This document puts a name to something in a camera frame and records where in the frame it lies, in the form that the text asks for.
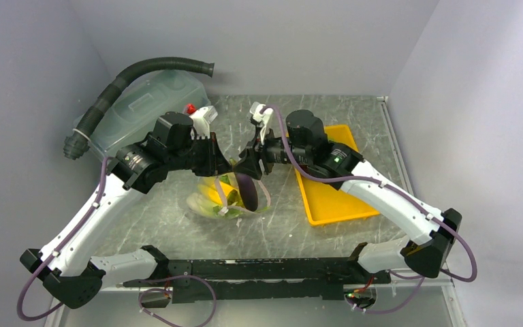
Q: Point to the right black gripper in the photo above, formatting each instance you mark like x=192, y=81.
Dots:
x=249, y=165

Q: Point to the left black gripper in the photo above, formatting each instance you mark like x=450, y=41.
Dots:
x=216, y=163

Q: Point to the purple eggplant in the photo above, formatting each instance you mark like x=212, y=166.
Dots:
x=247, y=191

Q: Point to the clear pink zip top bag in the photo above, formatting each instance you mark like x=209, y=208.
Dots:
x=264, y=197

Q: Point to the yellow plastic tray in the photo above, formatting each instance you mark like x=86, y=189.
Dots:
x=322, y=203

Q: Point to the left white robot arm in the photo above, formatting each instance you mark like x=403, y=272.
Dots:
x=67, y=265

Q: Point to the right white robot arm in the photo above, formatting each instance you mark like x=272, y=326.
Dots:
x=428, y=230

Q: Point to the clear lidded storage box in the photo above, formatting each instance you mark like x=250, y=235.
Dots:
x=135, y=112

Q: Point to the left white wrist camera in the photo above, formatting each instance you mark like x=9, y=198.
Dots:
x=202, y=118

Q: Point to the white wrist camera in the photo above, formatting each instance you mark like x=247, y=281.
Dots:
x=261, y=116
x=202, y=118

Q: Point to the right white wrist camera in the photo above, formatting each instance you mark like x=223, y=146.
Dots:
x=261, y=116

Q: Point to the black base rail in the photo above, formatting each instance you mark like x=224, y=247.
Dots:
x=245, y=279

